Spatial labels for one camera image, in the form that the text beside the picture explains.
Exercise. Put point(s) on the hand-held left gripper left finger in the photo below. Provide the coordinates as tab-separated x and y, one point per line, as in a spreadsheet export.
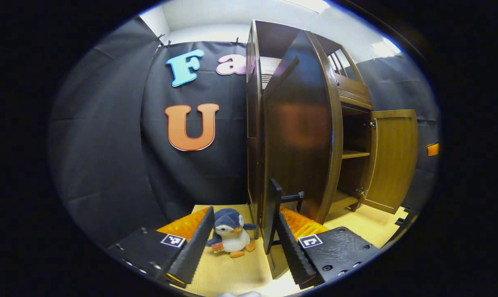
195	247

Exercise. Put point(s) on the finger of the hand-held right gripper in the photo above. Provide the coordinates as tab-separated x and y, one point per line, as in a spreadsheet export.
433	149

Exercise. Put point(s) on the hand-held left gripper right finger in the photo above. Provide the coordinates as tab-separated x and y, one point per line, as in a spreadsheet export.
298	260

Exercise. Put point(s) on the wooden shoe cabinet door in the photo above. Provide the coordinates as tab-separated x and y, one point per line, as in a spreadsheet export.
393	161
298	123

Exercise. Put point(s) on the brown wooden shoe cabinet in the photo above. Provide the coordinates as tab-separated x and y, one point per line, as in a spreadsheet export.
253	123

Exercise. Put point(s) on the metal door hinge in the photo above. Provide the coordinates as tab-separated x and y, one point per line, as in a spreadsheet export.
360	192
372	123

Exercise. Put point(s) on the wooden inner cabinet shelf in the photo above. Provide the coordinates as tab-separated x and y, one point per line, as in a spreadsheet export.
355	154

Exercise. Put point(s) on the wooden cabinet drawer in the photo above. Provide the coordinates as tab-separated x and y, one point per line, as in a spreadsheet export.
354	93

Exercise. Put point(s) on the penguin plush toy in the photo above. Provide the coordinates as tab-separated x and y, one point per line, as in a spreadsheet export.
232	235

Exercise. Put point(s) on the ceiling light panel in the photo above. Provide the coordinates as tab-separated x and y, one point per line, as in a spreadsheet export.
311	4
387	47

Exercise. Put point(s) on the black backdrop cloth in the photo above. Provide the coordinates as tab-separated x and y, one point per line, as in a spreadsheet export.
109	165

